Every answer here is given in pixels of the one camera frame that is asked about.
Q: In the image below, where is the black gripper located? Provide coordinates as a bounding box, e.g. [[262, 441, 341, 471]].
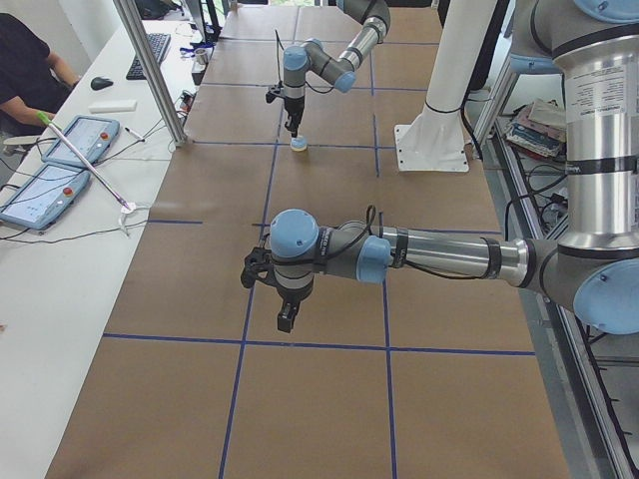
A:
[[277, 286, 313, 332], [285, 97, 305, 137]]

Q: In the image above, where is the yellow blue call bell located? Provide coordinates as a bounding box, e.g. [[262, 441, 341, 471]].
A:
[[290, 136, 308, 152]]

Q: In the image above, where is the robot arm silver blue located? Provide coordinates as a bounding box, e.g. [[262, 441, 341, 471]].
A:
[[266, 0, 390, 146], [269, 1, 638, 334]]

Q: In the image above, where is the blue tape line lengthwise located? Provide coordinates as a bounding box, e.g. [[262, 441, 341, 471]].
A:
[[218, 141, 281, 479]]

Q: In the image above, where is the small metal cup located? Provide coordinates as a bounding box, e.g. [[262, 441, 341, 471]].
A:
[[194, 48, 209, 67]]

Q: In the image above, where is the brown paper table cover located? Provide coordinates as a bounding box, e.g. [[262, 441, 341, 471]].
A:
[[47, 7, 569, 478]]

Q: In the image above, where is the black marker pen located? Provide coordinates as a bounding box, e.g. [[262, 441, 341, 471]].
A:
[[125, 127, 146, 143]]

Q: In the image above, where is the black keyboard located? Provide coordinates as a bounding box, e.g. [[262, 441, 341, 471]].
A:
[[125, 32, 173, 81]]

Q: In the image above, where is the blue tape line crosswise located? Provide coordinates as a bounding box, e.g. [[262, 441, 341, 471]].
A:
[[102, 332, 535, 357]]

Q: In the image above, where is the white foam block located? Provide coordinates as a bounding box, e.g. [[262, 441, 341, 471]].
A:
[[88, 99, 138, 114]]

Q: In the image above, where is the upper teach pendant tablet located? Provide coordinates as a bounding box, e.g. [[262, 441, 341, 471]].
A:
[[42, 115, 120, 168]]

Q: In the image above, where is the teach pendant tablet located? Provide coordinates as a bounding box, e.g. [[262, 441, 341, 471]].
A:
[[42, 115, 120, 168], [1, 163, 91, 231]]

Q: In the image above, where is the black computer mouse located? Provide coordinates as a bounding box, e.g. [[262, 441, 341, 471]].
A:
[[90, 77, 114, 91]]

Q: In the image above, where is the stack of books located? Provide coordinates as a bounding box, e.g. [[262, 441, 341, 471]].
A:
[[505, 99, 567, 158]]

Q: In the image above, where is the long grabber stick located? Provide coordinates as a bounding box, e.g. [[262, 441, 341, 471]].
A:
[[37, 111, 138, 214]]

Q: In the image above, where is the person in black shirt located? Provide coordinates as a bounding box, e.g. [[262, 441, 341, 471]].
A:
[[1, 13, 80, 136]]

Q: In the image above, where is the lower teach pendant tablet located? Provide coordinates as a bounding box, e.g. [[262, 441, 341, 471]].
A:
[[1, 163, 91, 231]]

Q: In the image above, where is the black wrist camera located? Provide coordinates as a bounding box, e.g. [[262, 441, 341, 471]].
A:
[[241, 246, 277, 289], [265, 84, 286, 104]]

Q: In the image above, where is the aluminium frame post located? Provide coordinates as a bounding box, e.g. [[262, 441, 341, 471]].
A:
[[114, 0, 187, 148]]

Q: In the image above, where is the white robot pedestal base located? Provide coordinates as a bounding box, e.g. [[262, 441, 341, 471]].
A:
[[394, 0, 498, 173]]

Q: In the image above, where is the aluminium frame rail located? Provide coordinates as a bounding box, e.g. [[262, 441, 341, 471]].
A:
[[468, 60, 638, 478]]

